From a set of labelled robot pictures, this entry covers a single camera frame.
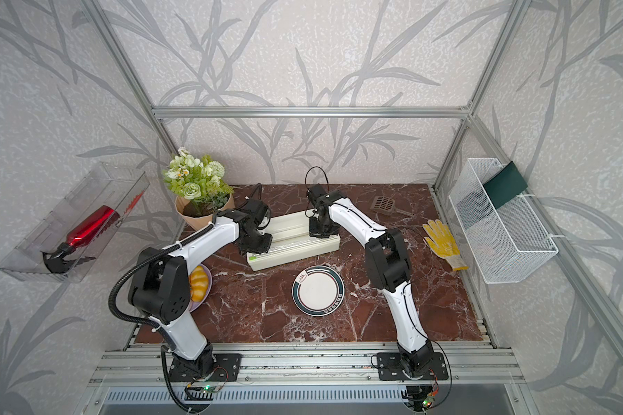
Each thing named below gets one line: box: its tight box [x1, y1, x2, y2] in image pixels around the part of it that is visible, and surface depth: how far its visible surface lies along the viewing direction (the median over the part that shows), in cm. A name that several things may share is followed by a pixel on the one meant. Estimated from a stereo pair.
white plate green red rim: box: [291, 264, 346, 318], surface depth 91 cm
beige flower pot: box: [174, 193, 236, 231], surface depth 96 cm
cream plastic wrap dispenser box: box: [246, 210, 341, 272], surface depth 96 cm
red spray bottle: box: [40, 204, 121, 275], surface depth 64 cm
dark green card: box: [482, 160, 528, 211], surface depth 74 cm
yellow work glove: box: [422, 219, 469, 272], surface depth 101 cm
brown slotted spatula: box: [370, 195, 415, 218], surface depth 114 cm
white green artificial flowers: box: [163, 146, 236, 230], surface depth 86 cm
